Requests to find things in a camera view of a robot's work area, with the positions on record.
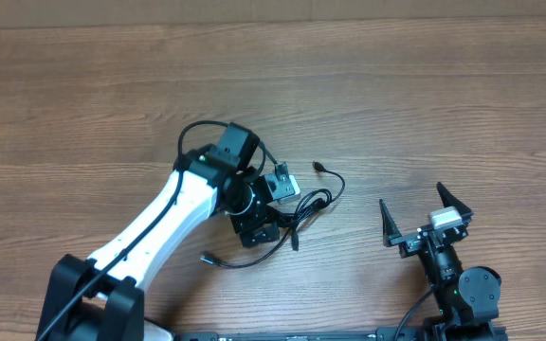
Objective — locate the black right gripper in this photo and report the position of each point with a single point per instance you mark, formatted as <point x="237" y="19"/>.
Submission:
<point x="410" y="244"/>

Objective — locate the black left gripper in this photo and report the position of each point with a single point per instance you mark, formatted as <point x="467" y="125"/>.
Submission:
<point x="243" y="225"/>

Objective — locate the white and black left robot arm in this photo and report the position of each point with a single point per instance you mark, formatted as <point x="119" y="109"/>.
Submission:
<point x="103" y="296"/>

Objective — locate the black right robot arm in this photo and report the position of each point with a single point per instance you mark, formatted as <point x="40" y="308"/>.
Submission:
<point x="460" y="304"/>

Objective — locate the cardboard back panel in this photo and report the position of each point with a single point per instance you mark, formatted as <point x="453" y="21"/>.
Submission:
<point x="87" y="13"/>

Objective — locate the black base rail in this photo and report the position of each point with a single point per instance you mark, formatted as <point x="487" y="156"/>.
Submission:
<point x="339" y="335"/>

